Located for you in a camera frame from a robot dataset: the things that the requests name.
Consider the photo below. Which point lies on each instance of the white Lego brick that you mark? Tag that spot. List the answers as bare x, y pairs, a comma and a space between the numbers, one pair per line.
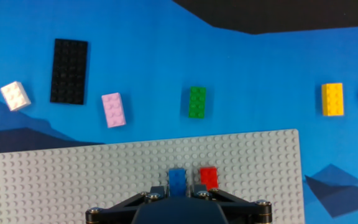
15, 96

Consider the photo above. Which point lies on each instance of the blue mountain print tablecloth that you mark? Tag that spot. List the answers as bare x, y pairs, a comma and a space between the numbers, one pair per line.
259, 77

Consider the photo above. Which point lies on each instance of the blue Lego brick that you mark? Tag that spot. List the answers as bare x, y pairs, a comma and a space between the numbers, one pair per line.
177, 180

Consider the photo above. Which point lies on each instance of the red Lego brick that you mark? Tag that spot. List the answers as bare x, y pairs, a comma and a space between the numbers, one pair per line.
209, 177

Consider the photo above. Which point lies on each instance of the grey Lego baseplate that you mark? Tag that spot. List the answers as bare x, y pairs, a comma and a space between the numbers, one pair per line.
73, 180

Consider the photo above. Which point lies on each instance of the black Lego plate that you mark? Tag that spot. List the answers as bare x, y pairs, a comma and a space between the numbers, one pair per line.
69, 71

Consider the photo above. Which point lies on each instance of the yellow Lego brick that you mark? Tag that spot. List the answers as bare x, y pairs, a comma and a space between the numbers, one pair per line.
332, 99

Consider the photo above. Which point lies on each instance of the light pink Lego brick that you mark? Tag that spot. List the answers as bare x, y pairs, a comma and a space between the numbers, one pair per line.
113, 109

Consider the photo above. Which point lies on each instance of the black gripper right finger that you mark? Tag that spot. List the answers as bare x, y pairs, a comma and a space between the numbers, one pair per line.
247, 214

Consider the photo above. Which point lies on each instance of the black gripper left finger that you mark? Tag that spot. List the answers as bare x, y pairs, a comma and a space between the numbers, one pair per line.
110, 214

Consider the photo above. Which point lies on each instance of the green Lego brick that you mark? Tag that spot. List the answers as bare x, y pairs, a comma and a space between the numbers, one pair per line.
197, 102

